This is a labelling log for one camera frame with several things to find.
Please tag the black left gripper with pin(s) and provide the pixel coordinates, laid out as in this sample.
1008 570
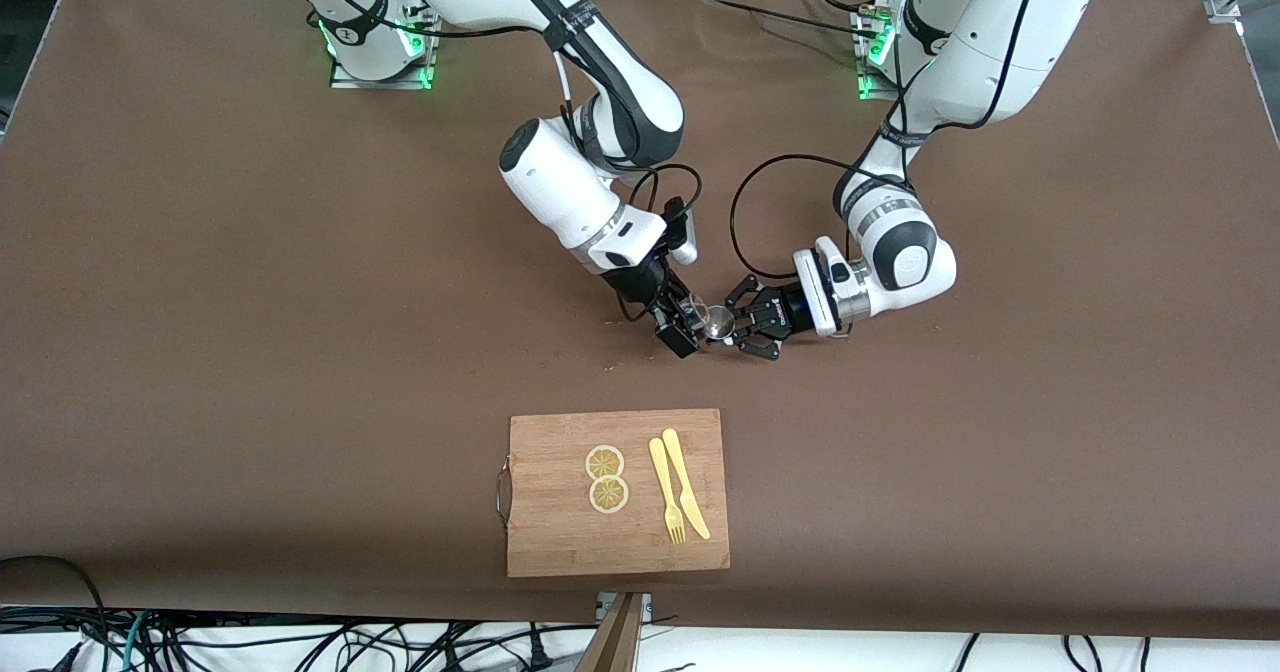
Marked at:
783 309

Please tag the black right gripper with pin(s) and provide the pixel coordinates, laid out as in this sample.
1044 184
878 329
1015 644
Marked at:
641 283

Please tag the metal jigger measuring cup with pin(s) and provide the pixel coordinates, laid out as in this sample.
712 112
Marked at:
720 324

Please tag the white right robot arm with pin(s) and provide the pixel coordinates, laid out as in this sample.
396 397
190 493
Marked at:
560 182

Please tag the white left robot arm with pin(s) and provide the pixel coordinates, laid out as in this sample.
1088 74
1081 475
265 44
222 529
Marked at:
1000 32

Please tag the yellow plastic knife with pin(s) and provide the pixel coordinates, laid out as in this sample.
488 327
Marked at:
680 472

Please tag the yellow plastic fork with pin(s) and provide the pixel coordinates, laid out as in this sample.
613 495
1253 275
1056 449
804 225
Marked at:
660 472

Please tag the lemon slice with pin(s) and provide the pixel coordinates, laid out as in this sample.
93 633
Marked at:
608 495
604 462

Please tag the wooden cutting board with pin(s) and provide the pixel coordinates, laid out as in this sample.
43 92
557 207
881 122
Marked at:
560 542

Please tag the wooden beam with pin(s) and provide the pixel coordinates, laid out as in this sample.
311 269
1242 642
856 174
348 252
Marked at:
615 647

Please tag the brown table cover sheet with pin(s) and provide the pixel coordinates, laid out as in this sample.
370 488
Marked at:
300 452

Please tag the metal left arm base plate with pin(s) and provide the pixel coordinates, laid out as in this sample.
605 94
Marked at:
875 92

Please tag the metal table bracket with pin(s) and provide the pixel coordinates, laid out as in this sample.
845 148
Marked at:
603 604

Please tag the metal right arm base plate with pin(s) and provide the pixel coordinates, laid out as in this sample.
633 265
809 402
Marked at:
385 84

